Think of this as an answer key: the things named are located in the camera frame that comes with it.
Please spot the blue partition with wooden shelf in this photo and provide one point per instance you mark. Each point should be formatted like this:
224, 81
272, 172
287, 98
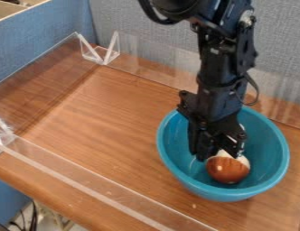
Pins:
31, 32

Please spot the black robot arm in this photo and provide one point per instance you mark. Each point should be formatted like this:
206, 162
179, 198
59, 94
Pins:
223, 24

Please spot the clear acrylic barrier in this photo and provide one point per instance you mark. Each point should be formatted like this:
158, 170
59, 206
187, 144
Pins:
123, 199
172, 67

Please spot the red white-spotted toy mushroom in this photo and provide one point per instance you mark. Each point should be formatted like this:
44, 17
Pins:
226, 169

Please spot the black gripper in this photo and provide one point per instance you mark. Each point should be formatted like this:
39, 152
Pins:
214, 130

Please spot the blue plastic bowl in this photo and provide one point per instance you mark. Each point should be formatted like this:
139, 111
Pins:
266, 151

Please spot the clear acrylic corner bracket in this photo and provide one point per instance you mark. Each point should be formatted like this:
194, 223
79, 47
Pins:
97, 54

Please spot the clear acrylic front barrier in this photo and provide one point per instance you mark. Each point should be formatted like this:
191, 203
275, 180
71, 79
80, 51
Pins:
123, 199

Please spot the clear acrylic back barrier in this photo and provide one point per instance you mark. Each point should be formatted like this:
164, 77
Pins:
172, 67

